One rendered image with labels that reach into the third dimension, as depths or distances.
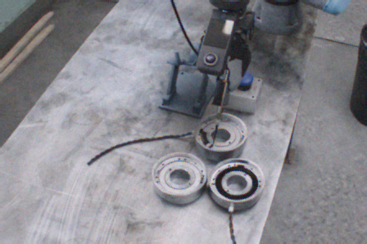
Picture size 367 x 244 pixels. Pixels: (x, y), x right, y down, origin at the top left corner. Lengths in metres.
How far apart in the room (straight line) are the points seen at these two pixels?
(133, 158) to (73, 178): 0.14
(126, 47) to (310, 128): 1.14
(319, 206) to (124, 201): 1.12
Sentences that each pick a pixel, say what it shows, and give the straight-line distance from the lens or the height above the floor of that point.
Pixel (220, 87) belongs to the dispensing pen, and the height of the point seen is 0.94.
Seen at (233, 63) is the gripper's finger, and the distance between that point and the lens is 0.86.
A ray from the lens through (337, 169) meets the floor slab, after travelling 2.02.
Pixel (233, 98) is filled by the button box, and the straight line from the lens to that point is 1.03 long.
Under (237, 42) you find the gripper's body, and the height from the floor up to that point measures 1.05.
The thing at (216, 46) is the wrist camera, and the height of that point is 1.07.
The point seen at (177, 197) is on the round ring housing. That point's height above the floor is 0.83.
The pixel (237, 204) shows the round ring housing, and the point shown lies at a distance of 0.86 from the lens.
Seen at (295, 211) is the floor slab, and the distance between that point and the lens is 1.86.
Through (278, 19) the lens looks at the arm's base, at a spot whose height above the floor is 0.85.
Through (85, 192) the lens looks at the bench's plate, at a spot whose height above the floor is 0.80.
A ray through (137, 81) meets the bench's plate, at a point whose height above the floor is 0.80.
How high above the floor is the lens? 1.55
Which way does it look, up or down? 43 degrees down
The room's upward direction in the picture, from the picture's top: straight up
